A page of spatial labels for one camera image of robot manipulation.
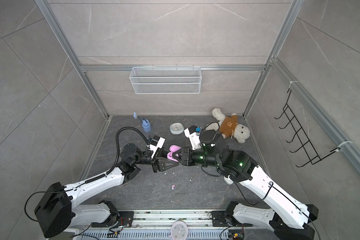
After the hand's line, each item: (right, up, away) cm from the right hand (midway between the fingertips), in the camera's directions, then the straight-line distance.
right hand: (174, 154), depth 58 cm
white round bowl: (-1, +10, +50) cm, 51 cm away
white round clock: (+2, -38, +11) cm, 39 cm away
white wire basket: (-9, +43, +42) cm, 61 cm away
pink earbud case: (-1, +2, +1) cm, 3 cm away
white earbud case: (+29, -20, +26) cm, 44 cm away
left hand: (+2, -2, +1) cm, 3 cm away
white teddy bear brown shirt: (+36, +11, +45) cm, 59 cm away
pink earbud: (-2, -23, +26) cm, 34 cm away
